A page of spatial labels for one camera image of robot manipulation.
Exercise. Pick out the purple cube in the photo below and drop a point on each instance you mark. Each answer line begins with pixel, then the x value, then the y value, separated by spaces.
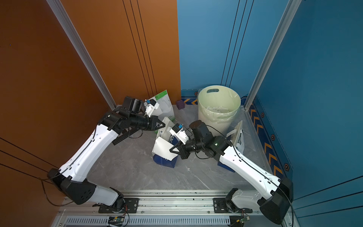
pixel 180 104

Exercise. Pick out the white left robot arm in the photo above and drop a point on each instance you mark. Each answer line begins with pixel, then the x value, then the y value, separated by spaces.
pixel 71 177

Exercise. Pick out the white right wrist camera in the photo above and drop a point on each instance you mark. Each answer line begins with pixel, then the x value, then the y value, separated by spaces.
pixel 180 133

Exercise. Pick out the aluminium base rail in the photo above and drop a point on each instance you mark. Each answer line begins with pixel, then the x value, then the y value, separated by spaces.
pixel 164 208

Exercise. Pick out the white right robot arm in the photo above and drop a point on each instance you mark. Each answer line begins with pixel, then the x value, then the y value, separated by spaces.
pixel 274 195

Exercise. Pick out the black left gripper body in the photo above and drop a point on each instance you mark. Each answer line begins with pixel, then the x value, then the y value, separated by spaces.
pixel 147 123

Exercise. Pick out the pale green trash bin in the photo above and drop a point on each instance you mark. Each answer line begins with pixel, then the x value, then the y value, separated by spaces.
pixel 218 107

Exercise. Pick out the green circuit board right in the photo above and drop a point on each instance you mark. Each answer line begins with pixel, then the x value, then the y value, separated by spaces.
pixel 236 221

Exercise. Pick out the green circuit board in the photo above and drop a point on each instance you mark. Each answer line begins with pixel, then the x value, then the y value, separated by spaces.
pixel 117 221
pixel 236 221

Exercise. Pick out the white receipt bag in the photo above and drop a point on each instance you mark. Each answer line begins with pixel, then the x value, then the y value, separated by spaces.
pixel 161 148

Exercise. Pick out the blue white bag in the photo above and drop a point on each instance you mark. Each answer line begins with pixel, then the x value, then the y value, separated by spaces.
pixel 236 136
pixel 166 139

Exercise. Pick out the green circuit board left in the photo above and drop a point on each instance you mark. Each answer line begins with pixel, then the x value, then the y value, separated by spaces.
pixel 117 221

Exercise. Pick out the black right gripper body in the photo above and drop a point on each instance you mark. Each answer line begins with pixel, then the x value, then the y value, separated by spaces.
pixel 191 146

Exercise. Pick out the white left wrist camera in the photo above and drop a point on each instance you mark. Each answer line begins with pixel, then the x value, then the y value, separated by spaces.
pixel 151 105

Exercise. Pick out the green white paper bag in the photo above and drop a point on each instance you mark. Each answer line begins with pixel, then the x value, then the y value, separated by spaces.
pixel 165 109

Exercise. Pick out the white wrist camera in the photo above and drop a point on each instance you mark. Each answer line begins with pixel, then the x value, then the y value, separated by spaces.
pixel 151 105
pixel 180 133

